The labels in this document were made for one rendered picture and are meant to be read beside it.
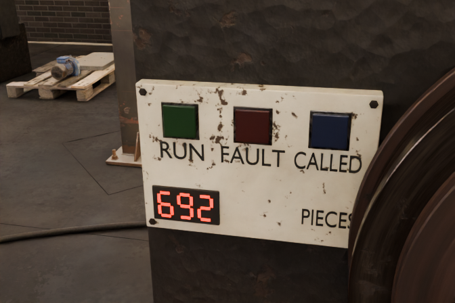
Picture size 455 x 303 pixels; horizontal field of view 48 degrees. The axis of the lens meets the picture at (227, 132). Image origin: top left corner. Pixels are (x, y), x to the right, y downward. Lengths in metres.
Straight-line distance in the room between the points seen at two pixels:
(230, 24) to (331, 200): 0.22
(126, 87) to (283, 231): 2.77
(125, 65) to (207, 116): 2.73
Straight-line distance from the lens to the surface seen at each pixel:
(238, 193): 0.58
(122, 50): 3.25
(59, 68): 4.93
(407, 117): 0.46
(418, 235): 0.41
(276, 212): 0.58
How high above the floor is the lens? 1.39
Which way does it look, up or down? 21 degrees down
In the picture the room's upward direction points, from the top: 1 degrees counter-clockwise
